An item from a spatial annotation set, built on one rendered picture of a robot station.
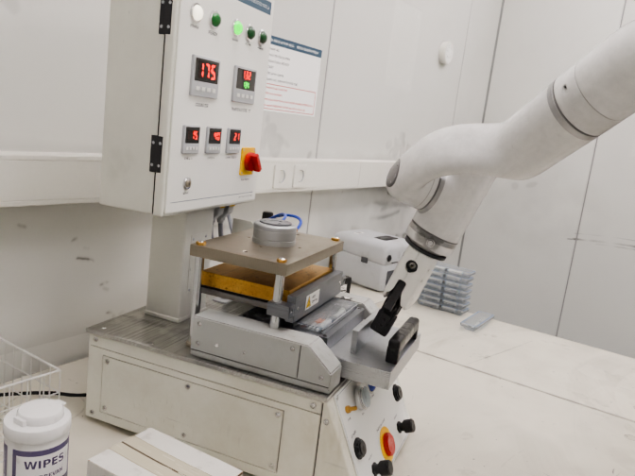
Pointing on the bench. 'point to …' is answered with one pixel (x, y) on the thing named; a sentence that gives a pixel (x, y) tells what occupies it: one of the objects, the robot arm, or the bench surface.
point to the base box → (215, 412)
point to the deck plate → (145, 325)
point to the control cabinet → (182, 127)
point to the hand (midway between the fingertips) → (383, 322)
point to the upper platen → (254, 282)
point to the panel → (370, 423)
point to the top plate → (269, 246)
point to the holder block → (329, 330)
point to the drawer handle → (402, 339)
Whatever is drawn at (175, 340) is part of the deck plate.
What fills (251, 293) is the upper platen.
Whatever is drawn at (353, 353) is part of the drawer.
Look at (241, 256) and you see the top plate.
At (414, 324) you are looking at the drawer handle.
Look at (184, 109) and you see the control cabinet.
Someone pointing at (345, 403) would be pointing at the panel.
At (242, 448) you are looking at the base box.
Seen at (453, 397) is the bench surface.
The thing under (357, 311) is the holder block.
